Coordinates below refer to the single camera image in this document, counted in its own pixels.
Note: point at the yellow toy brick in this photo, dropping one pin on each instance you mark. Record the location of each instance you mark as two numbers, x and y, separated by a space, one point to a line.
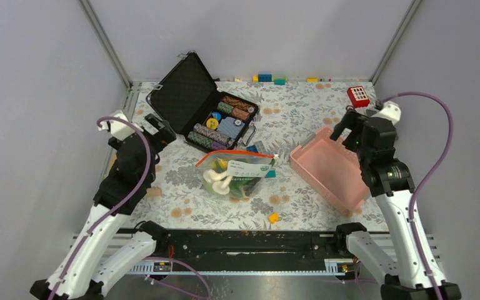
273 218

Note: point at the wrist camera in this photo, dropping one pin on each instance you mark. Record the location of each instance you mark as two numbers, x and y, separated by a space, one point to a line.
388 110
117 126

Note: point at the teal brick at wall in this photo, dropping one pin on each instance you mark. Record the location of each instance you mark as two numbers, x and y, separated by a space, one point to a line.
279 81

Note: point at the black poker chip case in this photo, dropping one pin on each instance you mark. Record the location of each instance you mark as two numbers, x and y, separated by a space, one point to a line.
188 95

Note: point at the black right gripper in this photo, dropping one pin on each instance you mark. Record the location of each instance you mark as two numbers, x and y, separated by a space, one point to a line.
350 119

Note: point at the yellow big blind button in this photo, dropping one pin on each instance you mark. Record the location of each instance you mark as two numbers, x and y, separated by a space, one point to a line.
212 123

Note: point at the floral tablecloth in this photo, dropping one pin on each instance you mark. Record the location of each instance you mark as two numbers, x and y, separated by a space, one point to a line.
287 115

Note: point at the red toy block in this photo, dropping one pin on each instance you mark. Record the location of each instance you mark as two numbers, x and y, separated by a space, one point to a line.
358 97

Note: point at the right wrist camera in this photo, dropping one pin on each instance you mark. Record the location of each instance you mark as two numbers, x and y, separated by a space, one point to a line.
388 110

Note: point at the grey toy brick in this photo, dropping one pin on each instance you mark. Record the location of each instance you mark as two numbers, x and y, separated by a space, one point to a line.
260 147

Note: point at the blue toy brick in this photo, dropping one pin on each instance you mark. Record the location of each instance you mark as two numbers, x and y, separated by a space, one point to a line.
252 149

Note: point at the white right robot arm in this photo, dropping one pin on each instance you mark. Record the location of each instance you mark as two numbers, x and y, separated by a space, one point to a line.
415 273

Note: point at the teal toy brick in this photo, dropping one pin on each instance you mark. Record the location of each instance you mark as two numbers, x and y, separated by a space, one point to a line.
271 174

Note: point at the clear zip bag orange zipper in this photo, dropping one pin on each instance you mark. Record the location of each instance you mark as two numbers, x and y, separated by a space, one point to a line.
247 168

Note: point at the pink plastic basket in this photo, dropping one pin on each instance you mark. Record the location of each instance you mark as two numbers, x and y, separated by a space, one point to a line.
331 170

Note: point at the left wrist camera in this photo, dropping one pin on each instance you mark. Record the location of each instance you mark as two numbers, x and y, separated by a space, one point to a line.
117 126

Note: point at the blue playing card deck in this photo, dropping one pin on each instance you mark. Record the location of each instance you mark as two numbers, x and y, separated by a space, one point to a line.
231 127

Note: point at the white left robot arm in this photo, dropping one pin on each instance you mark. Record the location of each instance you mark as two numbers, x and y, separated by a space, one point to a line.
83 274

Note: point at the blue brick at wall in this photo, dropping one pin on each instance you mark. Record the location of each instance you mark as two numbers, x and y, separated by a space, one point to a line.
264 78

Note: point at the yellow toy banana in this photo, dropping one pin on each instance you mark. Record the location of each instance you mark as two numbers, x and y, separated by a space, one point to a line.
223 164

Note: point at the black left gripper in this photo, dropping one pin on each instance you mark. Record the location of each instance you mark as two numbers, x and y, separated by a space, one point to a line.
165 135

